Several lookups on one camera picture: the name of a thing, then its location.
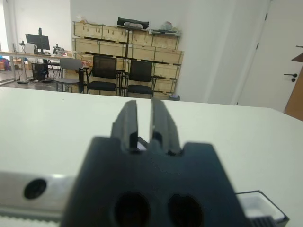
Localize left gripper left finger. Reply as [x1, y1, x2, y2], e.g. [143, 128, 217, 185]
[110, 100, 139, 153]

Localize black flat panel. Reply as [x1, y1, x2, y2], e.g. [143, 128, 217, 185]
[78, 67, 85, 94]

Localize small black desk device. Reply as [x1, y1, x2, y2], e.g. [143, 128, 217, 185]
[53, 44, 66, 55]

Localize wooden cabinet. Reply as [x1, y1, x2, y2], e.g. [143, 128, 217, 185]
[284, 44, 303, 119]

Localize wooden desk white legs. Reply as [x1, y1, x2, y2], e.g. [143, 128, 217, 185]
[0, 50, 80, 82]

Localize black mesh chair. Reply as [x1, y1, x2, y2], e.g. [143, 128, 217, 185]
[123, 60, 154, 99]
[87, 55, 119, 96]

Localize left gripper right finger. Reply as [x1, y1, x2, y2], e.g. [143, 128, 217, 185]
[149, 97, 183, 157]

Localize white door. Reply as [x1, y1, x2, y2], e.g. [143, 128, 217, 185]
[236, 0, 303, 112]

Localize metal rail tray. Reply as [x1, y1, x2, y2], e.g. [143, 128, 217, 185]
[149, 28, 181, 36]

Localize plastic wrapped toy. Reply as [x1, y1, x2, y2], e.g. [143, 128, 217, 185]
[162, 20, 178, 31]

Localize black door handle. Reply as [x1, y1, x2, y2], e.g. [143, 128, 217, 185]
[283, 72, 298, 83]

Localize gray plastic chair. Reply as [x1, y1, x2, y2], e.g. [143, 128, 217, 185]
[54, 58, 83, 93]

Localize black computer tower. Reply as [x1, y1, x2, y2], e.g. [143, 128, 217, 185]
[31, 62, 49, 81]

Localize black padded bag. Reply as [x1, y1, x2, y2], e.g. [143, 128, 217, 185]
[117, 16, 151, 28]

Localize black computer monitor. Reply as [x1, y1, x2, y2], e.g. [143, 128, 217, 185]
[25, 27, 51, 54]

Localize wooden crate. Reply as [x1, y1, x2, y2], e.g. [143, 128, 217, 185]
[72, 37, 100, 54]
[152, 78, 178, 95]
[154, 46, 185, 66]
[127, 44, 156, 62]
[153, 63, 182, 81]
[98, 40, 129, 58]
[130, 30, 153, 47]
[72, 21, 104, 40]
[102, 24, 130, 44]
[151, 34, 180, 50]

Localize gray cloth bundle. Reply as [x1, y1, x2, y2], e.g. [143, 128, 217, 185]
[124, 21, 143, 29]

